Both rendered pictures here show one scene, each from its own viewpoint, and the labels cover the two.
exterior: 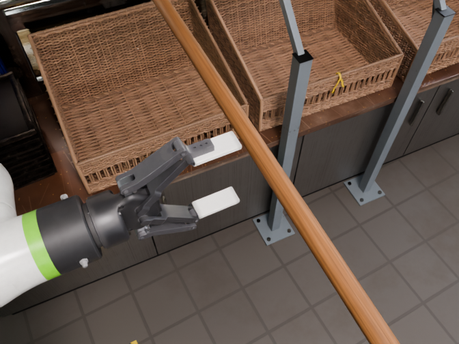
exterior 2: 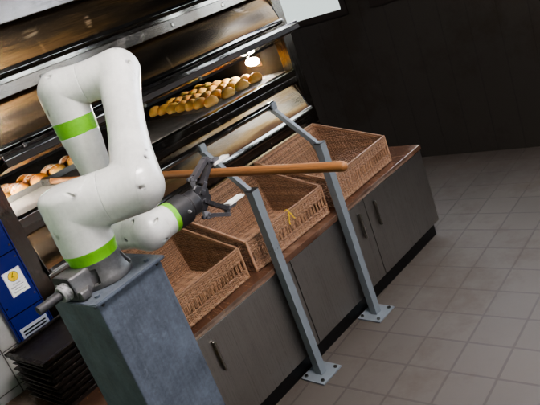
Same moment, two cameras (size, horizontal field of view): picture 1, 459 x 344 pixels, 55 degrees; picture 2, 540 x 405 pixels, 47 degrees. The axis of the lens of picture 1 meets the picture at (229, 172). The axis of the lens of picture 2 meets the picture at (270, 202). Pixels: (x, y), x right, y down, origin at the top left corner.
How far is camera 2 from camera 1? 1.53 m
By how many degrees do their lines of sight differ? 38
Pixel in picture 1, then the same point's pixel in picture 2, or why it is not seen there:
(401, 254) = (431, 328)
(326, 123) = (300, 246)
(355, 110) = (314, 232)
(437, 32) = (323, 154)
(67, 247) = (180, 203)
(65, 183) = not seen: hidden behind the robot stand
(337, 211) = (366, 336)
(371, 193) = (382, 311)
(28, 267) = (169, 213)
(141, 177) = (196, 172)
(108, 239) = (194, 202)
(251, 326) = not seen: outside the picture
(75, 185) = not seen: hidden behind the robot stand
